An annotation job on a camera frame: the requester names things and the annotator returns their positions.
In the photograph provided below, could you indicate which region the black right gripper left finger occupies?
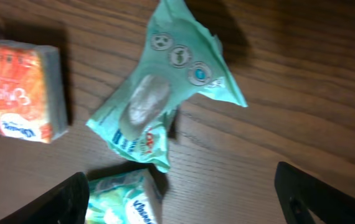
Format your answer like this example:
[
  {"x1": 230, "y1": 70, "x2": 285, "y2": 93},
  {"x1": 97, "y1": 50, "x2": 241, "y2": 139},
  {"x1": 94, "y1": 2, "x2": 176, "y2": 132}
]
[{"x1": 0, "y1": 172, "x2": 89, "y2": 224}]

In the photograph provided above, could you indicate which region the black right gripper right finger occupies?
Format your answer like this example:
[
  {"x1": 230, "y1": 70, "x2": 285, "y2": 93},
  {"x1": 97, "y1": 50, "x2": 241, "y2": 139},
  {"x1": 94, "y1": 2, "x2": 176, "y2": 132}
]
[{"x1": 274, "y1": 162, "x2": 355, "y2": 223}]

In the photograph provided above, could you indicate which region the green tissue pack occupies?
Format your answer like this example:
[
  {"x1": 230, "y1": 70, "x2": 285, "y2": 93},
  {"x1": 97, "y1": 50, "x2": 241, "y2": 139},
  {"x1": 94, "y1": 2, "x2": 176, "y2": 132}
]
[{"x1": 85, "y1": 169, "x2": 162, "y2": 224}]

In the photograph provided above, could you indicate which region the orange juice carton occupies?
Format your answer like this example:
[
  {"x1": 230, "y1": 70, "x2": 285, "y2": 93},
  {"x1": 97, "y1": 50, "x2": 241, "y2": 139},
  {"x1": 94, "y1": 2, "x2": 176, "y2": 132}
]
[{"x1": 0, "y1": 40, "x2": 69, "y2": 144}]

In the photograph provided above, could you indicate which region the teal candy wrapper bag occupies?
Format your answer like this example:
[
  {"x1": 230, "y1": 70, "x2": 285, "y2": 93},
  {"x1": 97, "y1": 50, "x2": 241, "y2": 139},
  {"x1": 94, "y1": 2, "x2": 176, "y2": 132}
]
[{"x1": 87, "y1": 0, "x2": 246, "y2": 173}]

